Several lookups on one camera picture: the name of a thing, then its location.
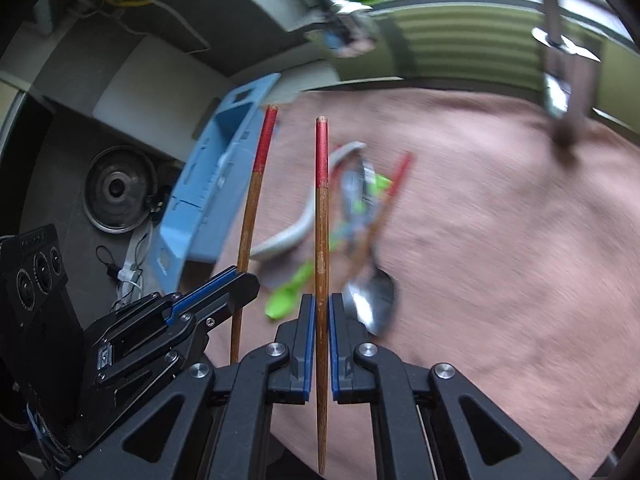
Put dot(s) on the red wooden chopstick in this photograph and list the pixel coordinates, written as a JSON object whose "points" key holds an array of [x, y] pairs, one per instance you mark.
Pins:
{"points": [[395, 185], [255, 195], [322, 210]]}

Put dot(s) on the steel pot lid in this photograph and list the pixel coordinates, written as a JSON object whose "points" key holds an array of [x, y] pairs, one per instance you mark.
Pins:
{"points": [[117, 190]]}

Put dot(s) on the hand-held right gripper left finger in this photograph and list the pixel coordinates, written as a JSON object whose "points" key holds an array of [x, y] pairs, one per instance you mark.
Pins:
{"points": [[310, 350]]}

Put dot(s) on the green ribbed splash guard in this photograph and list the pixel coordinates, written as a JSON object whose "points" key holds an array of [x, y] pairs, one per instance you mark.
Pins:
{"points": [[475, 45]]}

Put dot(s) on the pink towel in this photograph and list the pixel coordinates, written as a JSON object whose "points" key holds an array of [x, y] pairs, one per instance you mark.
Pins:
{"points": [[500, 270]]}

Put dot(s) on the white cutting board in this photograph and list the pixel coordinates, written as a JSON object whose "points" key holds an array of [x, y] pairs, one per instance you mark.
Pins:
{"points": [[150, 105]]}

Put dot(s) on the blue plastic drain basket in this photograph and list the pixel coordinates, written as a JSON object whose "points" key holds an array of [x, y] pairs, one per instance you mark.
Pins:
{"points": [[215, 180]]}

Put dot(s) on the green plastic utensil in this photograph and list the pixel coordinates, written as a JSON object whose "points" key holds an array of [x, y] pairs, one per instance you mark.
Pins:
{"points": [[290, 292]]}

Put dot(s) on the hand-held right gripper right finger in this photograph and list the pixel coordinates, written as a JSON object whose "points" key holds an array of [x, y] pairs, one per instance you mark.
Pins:
{"points": [[334, 355]]}

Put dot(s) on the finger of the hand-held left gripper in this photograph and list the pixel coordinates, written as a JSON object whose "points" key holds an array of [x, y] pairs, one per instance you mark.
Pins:
{"points": [[140, 310], [225, 300]]}

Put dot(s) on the small black device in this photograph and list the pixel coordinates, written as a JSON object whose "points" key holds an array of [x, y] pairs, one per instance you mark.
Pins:
{"points": [[159, 199]]}

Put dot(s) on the chrome kitchen faucet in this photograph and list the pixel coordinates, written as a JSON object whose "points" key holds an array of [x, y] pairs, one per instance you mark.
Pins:
{"points": [[556, 92]]}

